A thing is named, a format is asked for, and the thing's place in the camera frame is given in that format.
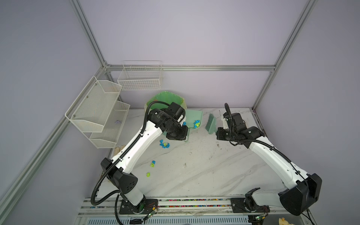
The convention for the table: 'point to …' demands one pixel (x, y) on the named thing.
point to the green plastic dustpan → (191, 116)
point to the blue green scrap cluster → (164, 145)
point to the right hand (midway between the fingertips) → (215, 132)
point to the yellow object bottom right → (282, 221)
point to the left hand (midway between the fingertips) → (184, 139)
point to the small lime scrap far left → (148, 174)
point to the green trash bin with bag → (167, 97)
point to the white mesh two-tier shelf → (98, 113)
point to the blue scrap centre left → (197, 123)
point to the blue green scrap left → (153, 163)
